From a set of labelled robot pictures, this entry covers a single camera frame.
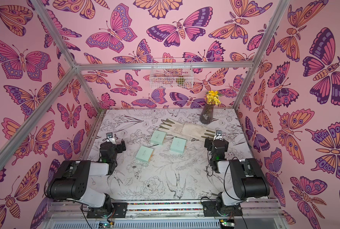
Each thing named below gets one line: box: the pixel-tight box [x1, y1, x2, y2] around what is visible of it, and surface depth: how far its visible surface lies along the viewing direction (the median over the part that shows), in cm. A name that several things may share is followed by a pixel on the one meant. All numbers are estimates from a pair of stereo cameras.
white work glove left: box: [158, 118, 197, 139], surface depth 109 cm
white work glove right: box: [180, 123, 216, 141], surface depth 108 cm
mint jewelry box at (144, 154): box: [135, 145, 155, 164], surface depth 94 cm
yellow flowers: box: [204, 90, 222, 105], surface depth 96 cm
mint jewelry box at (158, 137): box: [150, 129, 167, 145], surface depth 102 cm
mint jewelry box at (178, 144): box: [170, 136, 187, 154], surface depth 97 cm
